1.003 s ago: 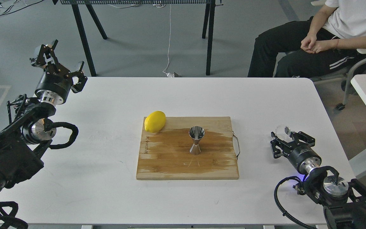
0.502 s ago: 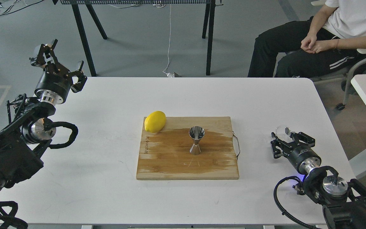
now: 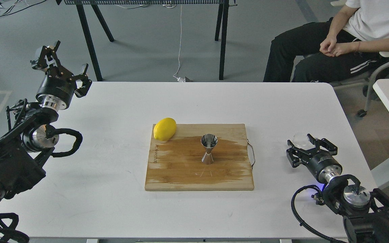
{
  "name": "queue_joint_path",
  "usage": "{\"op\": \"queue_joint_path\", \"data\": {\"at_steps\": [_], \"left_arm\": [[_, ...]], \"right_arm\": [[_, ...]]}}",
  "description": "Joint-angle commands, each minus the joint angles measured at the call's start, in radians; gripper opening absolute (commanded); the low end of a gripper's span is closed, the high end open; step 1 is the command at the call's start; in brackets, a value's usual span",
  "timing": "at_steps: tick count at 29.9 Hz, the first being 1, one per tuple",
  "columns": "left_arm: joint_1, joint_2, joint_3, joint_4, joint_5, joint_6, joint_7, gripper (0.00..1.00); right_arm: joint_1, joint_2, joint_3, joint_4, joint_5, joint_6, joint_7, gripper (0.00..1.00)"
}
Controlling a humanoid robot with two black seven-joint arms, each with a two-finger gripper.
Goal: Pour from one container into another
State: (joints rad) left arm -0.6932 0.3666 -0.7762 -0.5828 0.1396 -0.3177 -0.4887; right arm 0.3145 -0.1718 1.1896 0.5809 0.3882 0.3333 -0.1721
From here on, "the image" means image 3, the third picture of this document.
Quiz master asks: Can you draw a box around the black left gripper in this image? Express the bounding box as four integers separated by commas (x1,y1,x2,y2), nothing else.
30,40,92,110

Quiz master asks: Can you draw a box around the yellow lemon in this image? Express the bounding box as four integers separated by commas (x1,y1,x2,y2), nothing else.
153,117,177,141

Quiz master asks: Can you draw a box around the wooden cutting board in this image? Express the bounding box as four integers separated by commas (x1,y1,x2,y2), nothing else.
145,124,254,191

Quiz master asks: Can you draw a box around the black frame table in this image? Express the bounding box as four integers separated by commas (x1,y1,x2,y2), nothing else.
55,0,238,82

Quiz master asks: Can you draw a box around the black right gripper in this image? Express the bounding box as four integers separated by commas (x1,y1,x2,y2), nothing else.
286,134,342,184

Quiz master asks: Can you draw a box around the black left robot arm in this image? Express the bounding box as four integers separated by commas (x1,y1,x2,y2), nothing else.
0,40,92,243

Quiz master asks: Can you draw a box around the white hanging cable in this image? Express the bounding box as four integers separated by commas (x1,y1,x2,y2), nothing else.
173,4,193,83

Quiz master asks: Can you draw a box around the clear glass measuring cup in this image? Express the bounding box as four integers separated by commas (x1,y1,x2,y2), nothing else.
291,133,315,150

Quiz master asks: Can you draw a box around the seated person white shirt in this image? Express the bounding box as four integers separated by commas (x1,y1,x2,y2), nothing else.
263,0,389,83

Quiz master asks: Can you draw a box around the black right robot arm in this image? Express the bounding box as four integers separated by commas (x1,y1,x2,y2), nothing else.
286,134,389,243

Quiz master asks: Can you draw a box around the steel double jigger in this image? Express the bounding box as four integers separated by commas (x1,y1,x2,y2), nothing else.
201,134,218,165

